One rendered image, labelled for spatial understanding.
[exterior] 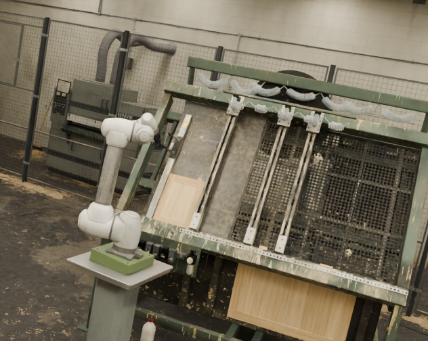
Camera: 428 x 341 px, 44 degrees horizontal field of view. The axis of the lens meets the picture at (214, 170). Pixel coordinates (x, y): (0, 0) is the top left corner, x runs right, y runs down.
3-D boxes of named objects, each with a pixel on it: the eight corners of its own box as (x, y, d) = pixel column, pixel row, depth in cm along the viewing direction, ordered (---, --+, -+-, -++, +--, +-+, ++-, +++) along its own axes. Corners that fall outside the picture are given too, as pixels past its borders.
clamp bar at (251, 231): (241, 244, 385) (238, 233, 364) (283, 111, 431) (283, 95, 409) (254, 247, 383) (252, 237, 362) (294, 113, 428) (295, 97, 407)
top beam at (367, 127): (165, 95, 452) (162, 89, 443) (169, 86, 456) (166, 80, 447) (432, 152, 398) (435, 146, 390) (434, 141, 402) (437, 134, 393)
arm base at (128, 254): (135, 263, 326) (137, 254, 325) (104, 252, 331) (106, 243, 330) (147, 255, 343) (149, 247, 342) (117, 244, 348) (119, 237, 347)
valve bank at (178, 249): (126, 264, 386) (131, 234, 382) (134, 260, 399) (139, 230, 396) (189, 284, 374) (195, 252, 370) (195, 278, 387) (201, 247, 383)
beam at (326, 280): (113, 226, 411) (109, 222, 401) (119, 213, 415) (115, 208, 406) (402, 310, 357) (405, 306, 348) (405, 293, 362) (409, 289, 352)
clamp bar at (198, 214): (187, 229, 396) (182, 218, 374) (233, 101, 441) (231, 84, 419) (200, 233, 393) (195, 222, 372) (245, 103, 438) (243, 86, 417)
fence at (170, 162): (146, 218, 404) (145, 216, 400) (187, 116, 440) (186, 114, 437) (152, 220, 403) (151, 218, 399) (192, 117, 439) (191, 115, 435)
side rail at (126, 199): (119, 213, 415) (115, 208, 406) (167, 99, 457) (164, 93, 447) (126, 215, 414) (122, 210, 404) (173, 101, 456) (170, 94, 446)
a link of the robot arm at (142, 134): (156, 125, 338) (135, 120, 336) (155, 129, 321) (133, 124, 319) (152, 144, 341) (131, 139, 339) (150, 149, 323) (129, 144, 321)
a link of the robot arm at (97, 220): (108, 242, 326) (73, 235, 323) (111, 236, 342) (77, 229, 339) (136, 122, 321) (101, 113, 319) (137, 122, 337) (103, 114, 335)
